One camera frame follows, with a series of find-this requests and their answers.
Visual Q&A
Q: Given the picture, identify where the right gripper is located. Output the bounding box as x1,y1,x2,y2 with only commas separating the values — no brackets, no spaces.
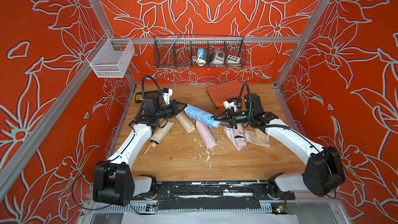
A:
215,108,254,131

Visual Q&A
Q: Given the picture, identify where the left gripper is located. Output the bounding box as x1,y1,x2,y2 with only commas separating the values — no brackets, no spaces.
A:
155,101,187,120

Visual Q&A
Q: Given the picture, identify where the cream sleeved umbrella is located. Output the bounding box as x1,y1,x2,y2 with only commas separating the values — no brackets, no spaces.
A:
175,111,199,139

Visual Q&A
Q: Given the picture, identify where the blue sleeved umbrella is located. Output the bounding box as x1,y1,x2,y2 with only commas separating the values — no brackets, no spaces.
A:
184,104,219,128

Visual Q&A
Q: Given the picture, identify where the pink sleeved umbrella long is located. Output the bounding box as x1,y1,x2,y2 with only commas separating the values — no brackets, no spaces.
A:
196,120,217,150

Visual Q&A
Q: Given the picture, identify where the cream sleeve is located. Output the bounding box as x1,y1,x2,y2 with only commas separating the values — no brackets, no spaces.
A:
244,130,271,148

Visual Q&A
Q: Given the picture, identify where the pink sleeved umbrella short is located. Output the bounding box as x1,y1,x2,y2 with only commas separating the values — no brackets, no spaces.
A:
231,124,253,156

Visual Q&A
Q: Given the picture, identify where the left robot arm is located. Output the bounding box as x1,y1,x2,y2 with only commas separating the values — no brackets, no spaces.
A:
93,88,187,206

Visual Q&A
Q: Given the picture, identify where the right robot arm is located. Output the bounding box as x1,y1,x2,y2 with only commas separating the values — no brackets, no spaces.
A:
214,84,346,200

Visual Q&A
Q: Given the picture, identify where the red plastic tool case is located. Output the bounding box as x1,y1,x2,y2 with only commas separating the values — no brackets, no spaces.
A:
206,80,242,108

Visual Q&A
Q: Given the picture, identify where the beige black unsleeved umbrella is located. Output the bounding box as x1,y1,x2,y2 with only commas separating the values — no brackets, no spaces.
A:
143,121,174,155

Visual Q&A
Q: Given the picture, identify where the black yellow tool box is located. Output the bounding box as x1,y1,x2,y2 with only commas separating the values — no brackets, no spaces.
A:
134,92,143,104

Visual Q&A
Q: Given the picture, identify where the white mesh basket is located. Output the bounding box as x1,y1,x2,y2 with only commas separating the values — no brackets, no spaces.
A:
87,39,135,78

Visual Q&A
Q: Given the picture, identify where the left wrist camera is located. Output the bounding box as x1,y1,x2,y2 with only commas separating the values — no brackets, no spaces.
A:
162,88,173,105

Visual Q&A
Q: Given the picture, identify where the black wire wall basket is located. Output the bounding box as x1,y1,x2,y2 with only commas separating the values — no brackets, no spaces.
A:
153,34,247,68

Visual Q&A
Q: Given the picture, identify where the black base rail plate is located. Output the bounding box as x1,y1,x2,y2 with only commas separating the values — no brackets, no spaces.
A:
129,180,295,214

